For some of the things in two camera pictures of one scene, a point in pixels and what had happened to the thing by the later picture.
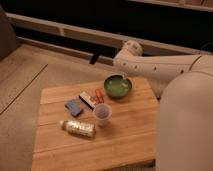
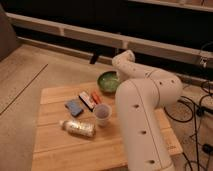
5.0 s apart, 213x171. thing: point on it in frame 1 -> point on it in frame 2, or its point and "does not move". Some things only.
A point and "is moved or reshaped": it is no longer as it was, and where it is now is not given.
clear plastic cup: x=103 y=113 does not move
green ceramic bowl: x=117 y=86 is moved or reshaped
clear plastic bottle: x=78 y=127 does not move
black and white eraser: x=86 y=98 does not move
